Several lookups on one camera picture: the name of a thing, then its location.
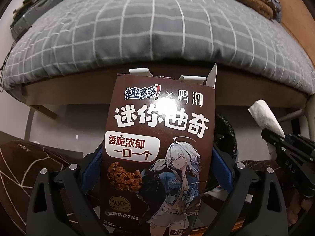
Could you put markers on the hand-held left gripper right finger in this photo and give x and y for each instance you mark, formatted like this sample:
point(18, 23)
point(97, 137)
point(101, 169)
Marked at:
point(222, 172)

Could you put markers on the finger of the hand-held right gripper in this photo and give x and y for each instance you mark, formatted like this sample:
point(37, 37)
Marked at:
point(275, 142)
point(302, 142)

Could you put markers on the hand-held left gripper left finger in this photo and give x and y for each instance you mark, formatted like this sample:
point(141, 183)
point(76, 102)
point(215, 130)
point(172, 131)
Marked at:
point(92, 169)

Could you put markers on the white tissue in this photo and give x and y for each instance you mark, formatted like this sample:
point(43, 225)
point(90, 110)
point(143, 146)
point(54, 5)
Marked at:
point(263, 115)

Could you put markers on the trash bin with black bag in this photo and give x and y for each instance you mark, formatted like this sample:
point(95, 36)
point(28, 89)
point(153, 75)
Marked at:
point(226, 132)

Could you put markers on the brown cookie box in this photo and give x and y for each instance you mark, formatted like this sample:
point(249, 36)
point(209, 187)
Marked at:
point(157, 127)

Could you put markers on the white metal bed leg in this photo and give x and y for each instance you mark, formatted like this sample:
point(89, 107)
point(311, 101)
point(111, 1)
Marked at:
point(29, 125)
point(294, 114)

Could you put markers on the brown patterned cushion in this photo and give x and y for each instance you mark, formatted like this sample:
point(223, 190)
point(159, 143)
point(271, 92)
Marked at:
point(22, 167)

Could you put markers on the wooden headboard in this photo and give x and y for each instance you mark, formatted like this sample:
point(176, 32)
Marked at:
point(300, 29)

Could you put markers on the blue grey cloth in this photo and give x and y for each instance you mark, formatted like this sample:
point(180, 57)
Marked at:
point(276, 7)

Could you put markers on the grey checked bed sheet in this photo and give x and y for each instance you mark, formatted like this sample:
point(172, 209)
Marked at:
point(147, 29)

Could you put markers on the grey plastic storage crate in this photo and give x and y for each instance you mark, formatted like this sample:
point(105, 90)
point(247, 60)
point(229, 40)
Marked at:
point(32, 17)

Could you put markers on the wooden bed frame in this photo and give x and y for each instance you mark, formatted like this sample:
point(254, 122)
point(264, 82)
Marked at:
point(73, 93)

